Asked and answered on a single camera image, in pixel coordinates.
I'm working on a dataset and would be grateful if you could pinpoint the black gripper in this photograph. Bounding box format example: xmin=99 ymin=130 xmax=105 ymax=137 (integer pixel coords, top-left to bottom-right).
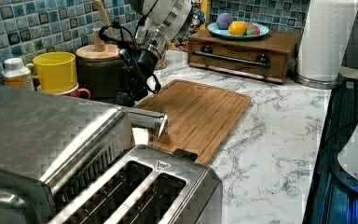
xmin=116 ymin=48 xmax=159 ymax=107

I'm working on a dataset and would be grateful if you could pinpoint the steel oven door handle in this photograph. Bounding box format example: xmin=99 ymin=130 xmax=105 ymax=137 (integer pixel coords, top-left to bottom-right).
xmin=123 ymin=107 xmax=168 ymax=141

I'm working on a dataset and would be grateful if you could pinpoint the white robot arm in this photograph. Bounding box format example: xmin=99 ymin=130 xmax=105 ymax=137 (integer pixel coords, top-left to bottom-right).
xmin=116 ymin=0 xmax=193 ymax=106

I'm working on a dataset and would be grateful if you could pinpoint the wooden toy oven box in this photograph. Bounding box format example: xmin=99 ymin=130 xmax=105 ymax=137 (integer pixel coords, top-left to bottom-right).
xmin=187 ymin=31 xmax=299 ymax=84

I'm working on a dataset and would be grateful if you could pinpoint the stainless steel toaster oven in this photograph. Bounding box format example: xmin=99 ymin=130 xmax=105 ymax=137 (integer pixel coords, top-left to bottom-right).
xmin=0 ymin=85 xmax=134 ymax=224

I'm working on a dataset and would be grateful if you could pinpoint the glass jar of cereal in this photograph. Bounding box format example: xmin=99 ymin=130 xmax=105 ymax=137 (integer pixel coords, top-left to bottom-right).
xmin=155 ymin=50 xmax=167 ymax=70

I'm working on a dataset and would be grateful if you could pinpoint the dark canister with wooden lid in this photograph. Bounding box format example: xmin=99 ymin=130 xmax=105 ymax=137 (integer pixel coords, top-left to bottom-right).
xmin=76 ymin=28 xmax=124 ymax=104

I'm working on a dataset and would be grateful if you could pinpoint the pink mug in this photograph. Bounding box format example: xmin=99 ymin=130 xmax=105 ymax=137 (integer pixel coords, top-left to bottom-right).
xmin=60 ymin=84 xmax=90 ymax=99

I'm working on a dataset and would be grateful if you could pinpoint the yellow cereal box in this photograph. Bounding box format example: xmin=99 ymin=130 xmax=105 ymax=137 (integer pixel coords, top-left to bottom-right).
xmin=168 ymin=0 xmax=212 ymax=51

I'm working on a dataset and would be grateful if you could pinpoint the bamboo cutting board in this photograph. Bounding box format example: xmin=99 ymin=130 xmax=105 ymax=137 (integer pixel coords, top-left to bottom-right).
xmin=138 ymin=79 xmax=252 ymax=165

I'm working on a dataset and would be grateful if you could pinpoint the yellow mug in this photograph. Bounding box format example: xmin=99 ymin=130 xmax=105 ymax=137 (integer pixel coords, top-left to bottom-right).
xmin=27 ymin=51 xmax=77 ymax=93

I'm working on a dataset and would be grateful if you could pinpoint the light blue plate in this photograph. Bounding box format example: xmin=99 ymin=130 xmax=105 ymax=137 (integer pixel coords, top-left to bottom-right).
xmin=207 ymin=22 xmax=269 ymax=40

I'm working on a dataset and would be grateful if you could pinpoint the purple toy fruit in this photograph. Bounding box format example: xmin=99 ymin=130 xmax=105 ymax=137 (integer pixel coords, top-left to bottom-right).
xmin=216 ymin=13 xmax=232 ymax=30

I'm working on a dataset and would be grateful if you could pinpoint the yellow toy lemon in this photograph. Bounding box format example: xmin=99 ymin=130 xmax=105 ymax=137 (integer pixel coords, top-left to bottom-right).
xmin=228 ymin=21 xmax=247 ymax=35

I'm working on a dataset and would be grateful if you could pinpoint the stainless steel slot toaster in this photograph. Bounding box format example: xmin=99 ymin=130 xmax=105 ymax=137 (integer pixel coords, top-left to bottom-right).
xmin=48 ymin=145 xmax=223 ymax=224

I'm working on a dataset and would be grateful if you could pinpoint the red green toy fruit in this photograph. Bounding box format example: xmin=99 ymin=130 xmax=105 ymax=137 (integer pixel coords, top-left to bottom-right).
xmin=245 ymin=22 xmax=260 ymax=35

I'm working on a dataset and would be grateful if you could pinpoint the white capped spice bottle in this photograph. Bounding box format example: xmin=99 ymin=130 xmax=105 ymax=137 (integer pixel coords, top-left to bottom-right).
xmin=2 ymin=58 xmax=34 ymax=91

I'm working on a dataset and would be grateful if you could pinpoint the steel paper towel holder base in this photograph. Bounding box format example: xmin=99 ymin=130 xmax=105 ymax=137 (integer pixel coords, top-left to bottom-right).
xmin=290 ymin=74 xmax=344 ymax=90

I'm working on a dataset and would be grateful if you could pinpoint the white paper towel roll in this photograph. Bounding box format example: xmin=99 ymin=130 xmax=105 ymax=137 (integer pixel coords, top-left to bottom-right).
xmin=296 ymin=0 xmax=358 ymax=81

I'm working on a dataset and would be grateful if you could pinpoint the wooden spoon handle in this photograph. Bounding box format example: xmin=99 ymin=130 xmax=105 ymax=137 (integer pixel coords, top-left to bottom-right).
xmin=94 ymin=0 xmax=116 ymax=38

